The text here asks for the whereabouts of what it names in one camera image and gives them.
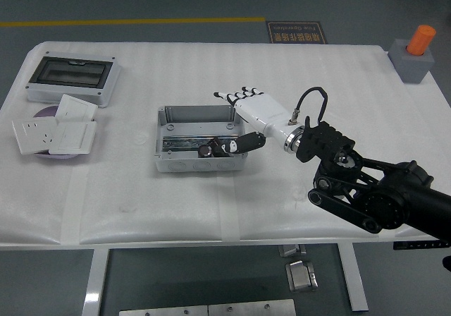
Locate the small steel floor box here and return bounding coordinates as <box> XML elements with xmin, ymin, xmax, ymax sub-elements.
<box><xmin>278</xmin><ymin>244</ymin><xmax>307</xmax><ymax>258</ymax></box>

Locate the purple round plate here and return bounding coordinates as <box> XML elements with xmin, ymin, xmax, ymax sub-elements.
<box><xmin>33</xmin><ymin>106</ymin><xmax>84</xmax><ymax>161</ymax></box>

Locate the black table control panel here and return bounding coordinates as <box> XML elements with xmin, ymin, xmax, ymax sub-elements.
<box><xmin>393</xmin><ymin>240</ymin><xmax>451</xmax><ymax>250</ymax></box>

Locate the white table leg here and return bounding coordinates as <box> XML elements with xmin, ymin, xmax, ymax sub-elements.
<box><xmin>81</xmin><ymin>248</ymin><xmax>111</xmax><ymax>316</ymax></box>
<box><xmin>337</xmin><ymin>242</ymin><xmax>369</xmax><ymax>312</ymax></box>

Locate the white wall switch panel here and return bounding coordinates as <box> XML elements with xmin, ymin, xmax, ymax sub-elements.
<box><xmin>55</xmin><ymin>94</ymin><xmax>99</xmax><ymax>122</ymax></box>
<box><xmin>48</xmin><ymin>120</ymin><xmax>97</xmax><ymax>155</ymax></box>

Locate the yellow floor tape line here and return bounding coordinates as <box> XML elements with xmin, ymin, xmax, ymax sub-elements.
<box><xmin>0</xmin><ymin>16</ymin><xmax>266</xmax><ymax>28</ymax></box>

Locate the dark floor sign orange text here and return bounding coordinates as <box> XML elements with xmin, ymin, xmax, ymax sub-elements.
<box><xmin>266</xmin><ymin>20</ymin><xmax>328</xmax><ymax>44</ymax></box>

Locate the open grey junction box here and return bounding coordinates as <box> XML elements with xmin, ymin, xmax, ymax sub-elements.
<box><xmin>153</xmin><ymin>104</ymin><xmax>249</xmax><ymax>173</ymax></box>

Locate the grey metal base plate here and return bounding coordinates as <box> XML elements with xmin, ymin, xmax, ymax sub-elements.
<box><xmin>118</xmin><ymin>305</ymin><xmax>209</xmax><ymax>316</ymax></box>
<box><xmin>207</xmin><ymin>298</ymin><xmax>297</xmax><ymax>316</ymax></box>

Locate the grey distribution box dark window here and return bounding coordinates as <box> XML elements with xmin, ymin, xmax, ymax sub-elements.
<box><xmin>25</xmin><ymin>50</ymin><xmax>123</xmax><ymax>109</ymax></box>

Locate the white foam table mat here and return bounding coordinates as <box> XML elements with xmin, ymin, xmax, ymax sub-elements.
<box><xmin>0</xmin><ymin>40</ymin><xmax>451</xmax><ymax>250</ymax></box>

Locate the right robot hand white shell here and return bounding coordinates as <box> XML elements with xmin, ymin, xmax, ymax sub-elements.
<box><xmin>213</xmin><ymin>85</ymin><xmax>295</xmax><ymax>156</ymax></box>

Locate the large steel floor box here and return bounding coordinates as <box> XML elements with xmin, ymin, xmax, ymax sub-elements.
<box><xmin>285</xmin><ymin>259</ymin><xmax>319</xmax><ymax>293</ymax></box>

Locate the grey foam block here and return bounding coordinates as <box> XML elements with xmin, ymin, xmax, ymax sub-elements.
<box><xmin>388</xmin><ymin>38</ymin><xmax>435</xmax><ymax>84</ymax></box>

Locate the white wall socket panel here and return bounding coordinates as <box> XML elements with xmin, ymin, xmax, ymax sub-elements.
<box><xmin>11</xmin><ymin>117</ymin><xmax>61</xmax><ymax>156</ymax></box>

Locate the orange cylinder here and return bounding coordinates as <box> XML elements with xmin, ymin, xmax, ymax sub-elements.
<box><xmin>405</xmin><ymin>24</ymin><xmax>437</xmax><ymax>56</ymax></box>

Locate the white tape strip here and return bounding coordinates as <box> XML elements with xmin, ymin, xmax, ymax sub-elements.
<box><xmin>59</xmin><ymin>169</ymin><xmax>89</xmax><ymax>245</ymax></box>

